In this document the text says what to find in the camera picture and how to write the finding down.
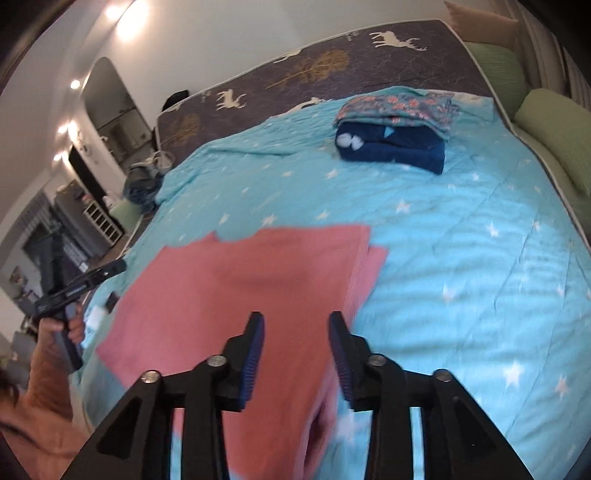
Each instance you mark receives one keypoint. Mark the light blue star blanket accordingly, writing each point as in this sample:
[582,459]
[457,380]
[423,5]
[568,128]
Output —
[461,254]

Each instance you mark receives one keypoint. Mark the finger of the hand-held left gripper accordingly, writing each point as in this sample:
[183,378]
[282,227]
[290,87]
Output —
[111,269]

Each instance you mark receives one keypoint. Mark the tan pillow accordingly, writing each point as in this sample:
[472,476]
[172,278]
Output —
[480,21]

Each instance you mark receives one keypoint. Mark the white paper tag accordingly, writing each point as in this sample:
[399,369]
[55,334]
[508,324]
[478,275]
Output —
[96,318]

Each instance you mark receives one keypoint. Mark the dark deer print mattress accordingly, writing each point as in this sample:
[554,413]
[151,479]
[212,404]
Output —
[346,69]

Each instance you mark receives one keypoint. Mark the white cubby shelf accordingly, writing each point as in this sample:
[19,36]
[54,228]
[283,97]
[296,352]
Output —
[104,221]

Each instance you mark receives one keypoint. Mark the folded floral cloth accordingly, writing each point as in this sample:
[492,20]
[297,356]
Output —
[397,106]

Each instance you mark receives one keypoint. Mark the pile of blue clothes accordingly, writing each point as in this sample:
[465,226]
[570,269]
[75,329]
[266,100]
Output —
[143,184]

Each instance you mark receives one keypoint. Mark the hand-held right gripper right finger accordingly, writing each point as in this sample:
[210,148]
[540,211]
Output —
[342,364]

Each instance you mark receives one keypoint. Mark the person's left hand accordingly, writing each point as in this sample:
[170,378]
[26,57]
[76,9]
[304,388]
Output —
[77,325]

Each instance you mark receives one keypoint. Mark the person's left forearm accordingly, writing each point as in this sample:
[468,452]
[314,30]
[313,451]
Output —
[46,392]

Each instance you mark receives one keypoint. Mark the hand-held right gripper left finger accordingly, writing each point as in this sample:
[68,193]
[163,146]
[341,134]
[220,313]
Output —
[251,364]

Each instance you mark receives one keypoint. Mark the black object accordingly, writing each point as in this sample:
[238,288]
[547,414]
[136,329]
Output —
[177,99]

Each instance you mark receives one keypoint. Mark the white padded headboard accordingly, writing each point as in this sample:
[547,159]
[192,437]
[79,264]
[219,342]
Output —
[549,50]

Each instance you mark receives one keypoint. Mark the folded navy blue cloth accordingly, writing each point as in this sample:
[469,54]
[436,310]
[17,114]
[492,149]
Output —
[401,152]

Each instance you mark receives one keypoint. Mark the pink cloth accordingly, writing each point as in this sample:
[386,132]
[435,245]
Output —
[231,286]

